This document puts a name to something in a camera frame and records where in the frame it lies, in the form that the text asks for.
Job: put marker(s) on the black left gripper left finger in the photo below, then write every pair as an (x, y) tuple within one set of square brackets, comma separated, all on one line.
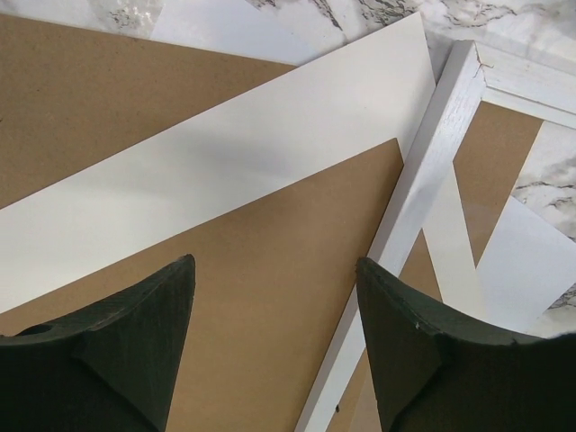
[(110, 366)]

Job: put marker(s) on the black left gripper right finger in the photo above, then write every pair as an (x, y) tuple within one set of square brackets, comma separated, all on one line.
[(435, 368)]

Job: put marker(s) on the white picture frame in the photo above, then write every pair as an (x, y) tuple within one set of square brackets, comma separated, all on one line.
[(426, 203)]

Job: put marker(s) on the white photo paper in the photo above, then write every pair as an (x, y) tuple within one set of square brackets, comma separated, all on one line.
[(543, 31)]

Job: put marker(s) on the white photo mat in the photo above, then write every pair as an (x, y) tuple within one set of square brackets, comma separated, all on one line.
[(353, 99)]

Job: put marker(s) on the brown backing board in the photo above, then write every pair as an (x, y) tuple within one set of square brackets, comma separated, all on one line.
[(273, 276)]

